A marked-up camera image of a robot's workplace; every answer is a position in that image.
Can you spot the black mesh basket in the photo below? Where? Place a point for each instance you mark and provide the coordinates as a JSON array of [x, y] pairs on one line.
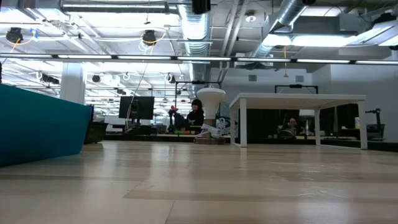
[[94, 132]]

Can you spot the teal plastic tray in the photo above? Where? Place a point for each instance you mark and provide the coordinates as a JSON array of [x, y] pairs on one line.
[[37, 124]]

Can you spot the red robot arm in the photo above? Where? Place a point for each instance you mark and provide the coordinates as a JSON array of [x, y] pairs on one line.
[[175, 121]]

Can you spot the black background robot arm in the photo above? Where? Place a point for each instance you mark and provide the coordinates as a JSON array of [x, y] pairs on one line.
[[377, 119]]

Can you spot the long ceiling light strip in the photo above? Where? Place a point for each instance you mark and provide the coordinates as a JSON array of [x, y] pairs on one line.
[[199, 58]]

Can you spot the person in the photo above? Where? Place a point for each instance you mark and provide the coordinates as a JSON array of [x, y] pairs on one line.
[[292, 124], [196, 117]]

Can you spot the black computer monitor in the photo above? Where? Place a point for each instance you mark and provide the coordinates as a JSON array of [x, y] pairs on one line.
[[136, 107]]

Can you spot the white perforated shelf riser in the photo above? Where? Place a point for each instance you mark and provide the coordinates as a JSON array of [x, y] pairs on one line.
[[298, 101]]

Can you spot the white pillar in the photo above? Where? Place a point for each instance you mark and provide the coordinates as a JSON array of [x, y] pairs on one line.
[[72, 82]]

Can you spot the ribbed metal air duct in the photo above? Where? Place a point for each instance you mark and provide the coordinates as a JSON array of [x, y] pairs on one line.
[[289, 12], [194, 31]]

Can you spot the black ceiling camera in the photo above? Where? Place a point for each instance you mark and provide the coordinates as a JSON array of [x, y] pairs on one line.
[[14, 35], [149, 36]]

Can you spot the black metal frame rig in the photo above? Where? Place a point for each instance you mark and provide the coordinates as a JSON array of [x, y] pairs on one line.
[[295, 86], [199, 82]]

